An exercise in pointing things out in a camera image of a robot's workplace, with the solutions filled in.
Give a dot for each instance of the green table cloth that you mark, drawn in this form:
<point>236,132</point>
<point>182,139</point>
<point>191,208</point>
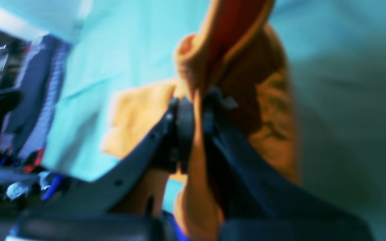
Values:
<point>337,51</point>

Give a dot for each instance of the orange T-shirt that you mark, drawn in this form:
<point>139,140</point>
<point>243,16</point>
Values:
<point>237,51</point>

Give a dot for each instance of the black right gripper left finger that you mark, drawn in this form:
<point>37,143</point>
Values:
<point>86,213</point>

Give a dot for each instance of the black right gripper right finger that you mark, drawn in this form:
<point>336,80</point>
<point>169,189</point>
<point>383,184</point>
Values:
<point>258,203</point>

